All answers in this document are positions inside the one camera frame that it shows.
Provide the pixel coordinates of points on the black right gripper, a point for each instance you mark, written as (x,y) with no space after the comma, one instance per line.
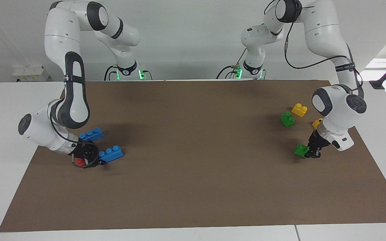
(87,153)

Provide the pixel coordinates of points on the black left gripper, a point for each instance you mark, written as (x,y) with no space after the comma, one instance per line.
(317,140)

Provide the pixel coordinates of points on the blue three-stud brick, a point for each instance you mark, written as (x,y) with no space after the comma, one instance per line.
(112,154)
(94,134)

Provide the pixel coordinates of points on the green two-stud brick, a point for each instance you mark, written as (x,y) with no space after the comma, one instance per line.
(299,150)
(287,120)

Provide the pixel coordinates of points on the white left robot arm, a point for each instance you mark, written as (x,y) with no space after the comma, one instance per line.
(323,30)

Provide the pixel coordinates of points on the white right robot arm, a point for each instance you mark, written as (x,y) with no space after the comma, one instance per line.
(62,26)

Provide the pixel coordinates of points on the red single-stud brick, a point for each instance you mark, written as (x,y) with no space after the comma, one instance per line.
(80,162)

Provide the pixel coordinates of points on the yellow two-stud brick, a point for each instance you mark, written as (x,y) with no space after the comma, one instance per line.
(317,124)
(299,110)

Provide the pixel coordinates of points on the brown table mat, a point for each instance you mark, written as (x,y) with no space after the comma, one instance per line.
(193,167)

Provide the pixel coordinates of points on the white box yellow label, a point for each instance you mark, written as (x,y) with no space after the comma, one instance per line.
(28,73)

